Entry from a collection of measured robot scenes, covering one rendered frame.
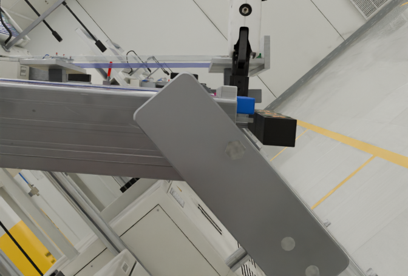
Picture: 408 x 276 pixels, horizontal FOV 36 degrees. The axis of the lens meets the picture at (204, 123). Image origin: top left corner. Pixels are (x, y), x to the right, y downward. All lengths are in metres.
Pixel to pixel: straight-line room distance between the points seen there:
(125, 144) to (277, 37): 8.18
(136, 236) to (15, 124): 1.51
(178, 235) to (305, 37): 6.87
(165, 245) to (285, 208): 1.56
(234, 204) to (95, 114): 0.12
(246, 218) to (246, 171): 0.03
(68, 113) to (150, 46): 8.15
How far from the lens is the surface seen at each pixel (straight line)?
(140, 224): 1.96
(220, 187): 0.42
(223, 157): 0.41
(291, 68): 8.62
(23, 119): 0.48
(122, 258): 1.14
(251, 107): 0.82
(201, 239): 1.96
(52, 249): 2.73
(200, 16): 8.60
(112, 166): 0.46
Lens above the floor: 0.74
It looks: 2 degrees down
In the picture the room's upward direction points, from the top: 41 degrees counter-clockwise
